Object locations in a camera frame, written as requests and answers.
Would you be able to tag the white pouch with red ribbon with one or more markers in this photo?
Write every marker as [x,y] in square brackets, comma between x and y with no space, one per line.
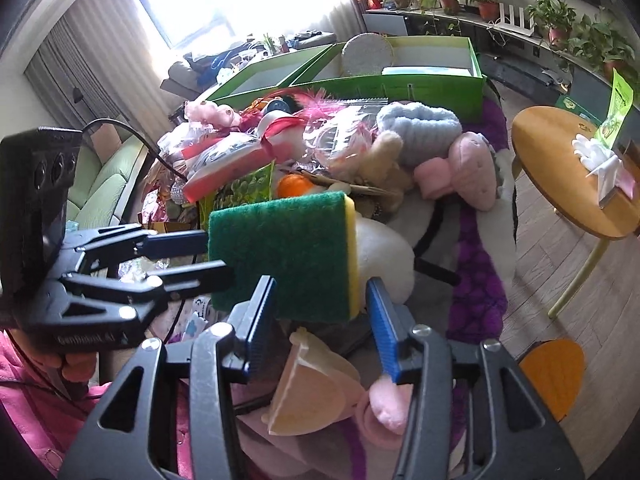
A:
[282,132]

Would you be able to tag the light blue fluffy cloth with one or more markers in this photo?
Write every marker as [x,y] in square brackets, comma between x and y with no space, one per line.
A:
[420,127]

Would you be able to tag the green hanging packet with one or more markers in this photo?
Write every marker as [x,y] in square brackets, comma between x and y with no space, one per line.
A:
[617,105]

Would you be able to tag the white and red snack packet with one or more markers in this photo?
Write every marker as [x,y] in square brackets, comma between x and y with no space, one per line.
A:
[225,165]

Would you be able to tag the grey sheer curtain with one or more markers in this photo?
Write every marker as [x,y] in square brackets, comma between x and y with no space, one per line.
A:
[75,75]

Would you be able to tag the clear zip bag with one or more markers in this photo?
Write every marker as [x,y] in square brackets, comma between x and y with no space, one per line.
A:
[345,130]

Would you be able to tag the beige plush toy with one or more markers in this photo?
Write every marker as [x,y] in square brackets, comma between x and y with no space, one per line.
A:
[385,160]

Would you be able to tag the green printed carton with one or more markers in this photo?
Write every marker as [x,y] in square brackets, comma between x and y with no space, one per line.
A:
[575,107]

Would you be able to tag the person's left forearm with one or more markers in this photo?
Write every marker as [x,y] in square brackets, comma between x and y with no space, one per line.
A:
[25,410]

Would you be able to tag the row of potted plants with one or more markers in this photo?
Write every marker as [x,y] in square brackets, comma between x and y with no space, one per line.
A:
[550,15]

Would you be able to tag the round wooden table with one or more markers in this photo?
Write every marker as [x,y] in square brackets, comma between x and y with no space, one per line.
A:
[550,180]

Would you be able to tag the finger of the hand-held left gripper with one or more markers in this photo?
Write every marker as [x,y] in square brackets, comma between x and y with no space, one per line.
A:
[175,244]
[200,277]

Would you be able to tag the magenta feather decoration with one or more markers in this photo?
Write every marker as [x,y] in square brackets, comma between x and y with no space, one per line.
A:
[320,99]

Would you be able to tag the green cardboard box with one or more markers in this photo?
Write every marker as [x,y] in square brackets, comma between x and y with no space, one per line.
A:
[400,97]
[250,80]

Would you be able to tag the white gloves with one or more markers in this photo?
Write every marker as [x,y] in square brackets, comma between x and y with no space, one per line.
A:
[595,150]

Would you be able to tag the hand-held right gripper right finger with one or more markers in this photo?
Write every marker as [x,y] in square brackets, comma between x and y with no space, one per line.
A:
[387,330]

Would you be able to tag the grey armchair with clutter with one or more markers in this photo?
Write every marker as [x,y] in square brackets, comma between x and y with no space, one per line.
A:
[210,65]

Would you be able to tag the grey low cabinet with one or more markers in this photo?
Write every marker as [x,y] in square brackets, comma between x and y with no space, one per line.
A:
[500,65]

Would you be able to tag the white plush toy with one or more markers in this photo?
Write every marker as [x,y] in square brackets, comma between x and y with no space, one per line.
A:
[385,260]

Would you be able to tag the orange stool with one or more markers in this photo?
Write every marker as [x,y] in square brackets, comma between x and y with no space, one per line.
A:
[550,380]

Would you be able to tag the black round object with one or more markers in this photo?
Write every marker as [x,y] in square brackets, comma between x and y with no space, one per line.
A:
[280,106]

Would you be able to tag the pink fluffy bath pouf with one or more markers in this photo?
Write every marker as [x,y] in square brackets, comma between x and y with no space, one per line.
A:
[212,114]

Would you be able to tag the green sofa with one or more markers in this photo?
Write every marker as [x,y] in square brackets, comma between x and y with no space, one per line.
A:
[105,185]

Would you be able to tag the person's left hand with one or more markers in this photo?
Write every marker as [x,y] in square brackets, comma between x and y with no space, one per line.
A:
[75,370]

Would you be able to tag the pink tissue box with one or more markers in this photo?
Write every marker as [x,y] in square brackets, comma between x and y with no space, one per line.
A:
[617,182]

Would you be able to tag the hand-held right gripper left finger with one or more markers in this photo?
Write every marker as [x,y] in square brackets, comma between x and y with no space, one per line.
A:
[257,330]

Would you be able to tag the pink strawberry plush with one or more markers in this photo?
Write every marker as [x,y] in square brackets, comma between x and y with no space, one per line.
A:
[475,170]

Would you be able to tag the orange ball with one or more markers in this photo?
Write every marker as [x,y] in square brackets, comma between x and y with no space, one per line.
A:
[294,186]

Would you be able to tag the yellow and green sponge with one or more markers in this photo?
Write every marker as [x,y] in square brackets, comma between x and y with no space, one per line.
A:
[280,255]

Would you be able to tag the pink plush ball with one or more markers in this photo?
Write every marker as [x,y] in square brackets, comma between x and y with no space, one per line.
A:
[387,410]

